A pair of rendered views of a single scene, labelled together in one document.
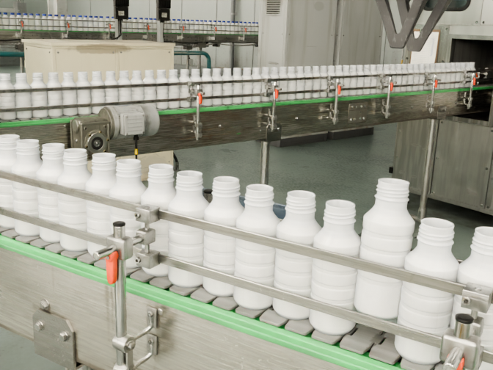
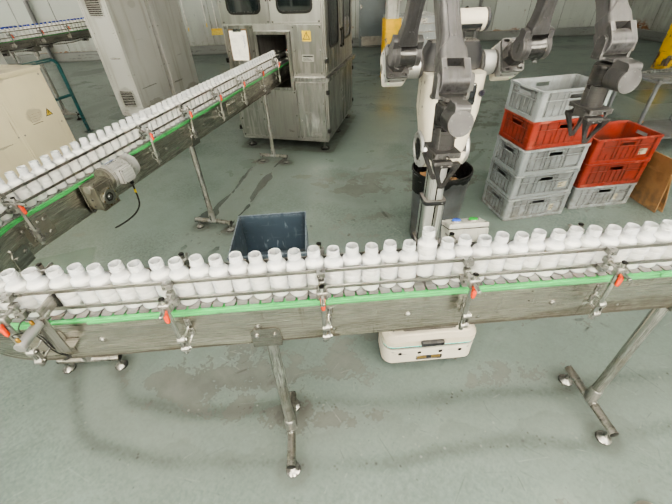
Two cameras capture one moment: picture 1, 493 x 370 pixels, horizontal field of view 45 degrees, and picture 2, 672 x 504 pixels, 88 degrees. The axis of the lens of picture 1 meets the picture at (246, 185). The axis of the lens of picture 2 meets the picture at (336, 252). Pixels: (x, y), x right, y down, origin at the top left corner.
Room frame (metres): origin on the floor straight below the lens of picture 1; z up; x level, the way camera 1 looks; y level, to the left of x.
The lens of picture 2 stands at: (0.14, 0.54, 1.80)
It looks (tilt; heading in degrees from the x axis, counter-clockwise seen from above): 38 degrees down; 325
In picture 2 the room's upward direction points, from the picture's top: 2 degrees counter-clockwise
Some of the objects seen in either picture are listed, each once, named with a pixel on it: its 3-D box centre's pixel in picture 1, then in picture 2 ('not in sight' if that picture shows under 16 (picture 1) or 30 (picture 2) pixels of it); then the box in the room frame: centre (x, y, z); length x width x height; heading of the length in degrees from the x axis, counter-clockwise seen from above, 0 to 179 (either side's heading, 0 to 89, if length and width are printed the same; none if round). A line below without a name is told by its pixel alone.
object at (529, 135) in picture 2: not in sight; (547, 125); (1.48, -2.57, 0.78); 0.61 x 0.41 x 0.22; 65
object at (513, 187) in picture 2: not in sight; (530, 174); (1.48, -2.56, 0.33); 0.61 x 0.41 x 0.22; 65
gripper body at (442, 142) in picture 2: not in sight; (443, 139); (0.68, -0.18, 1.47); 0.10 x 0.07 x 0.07; 148
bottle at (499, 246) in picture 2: not in sight; (496, 255); (0.55, -0.37, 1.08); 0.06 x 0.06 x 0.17
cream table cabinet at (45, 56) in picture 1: (101, 111); (1, 138); (5.14, 1.28, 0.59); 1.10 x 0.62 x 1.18; 130
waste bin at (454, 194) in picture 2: not in sight; (436, 203); (1.69, -1.54, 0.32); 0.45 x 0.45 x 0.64
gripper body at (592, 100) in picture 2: not in sight; (593, 97); (0.55, -0.64, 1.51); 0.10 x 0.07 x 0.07; 148
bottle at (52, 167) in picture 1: (56, 192); (240, 275); (0.98, 0.33, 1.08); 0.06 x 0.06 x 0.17
